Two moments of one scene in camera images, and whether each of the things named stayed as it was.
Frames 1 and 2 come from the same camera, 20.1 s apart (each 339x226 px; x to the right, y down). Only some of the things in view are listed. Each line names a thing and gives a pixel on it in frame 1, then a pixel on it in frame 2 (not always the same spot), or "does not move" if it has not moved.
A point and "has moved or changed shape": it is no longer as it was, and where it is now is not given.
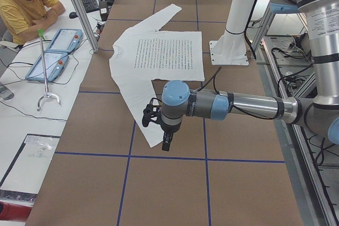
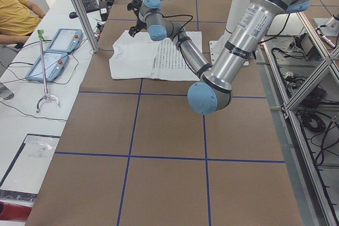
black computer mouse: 72,15 does not move
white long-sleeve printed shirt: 146,57 has moved or changed shape
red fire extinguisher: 10,211 does not move
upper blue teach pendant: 65,40 does not move
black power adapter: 104,9 does not move
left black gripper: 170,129 to 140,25
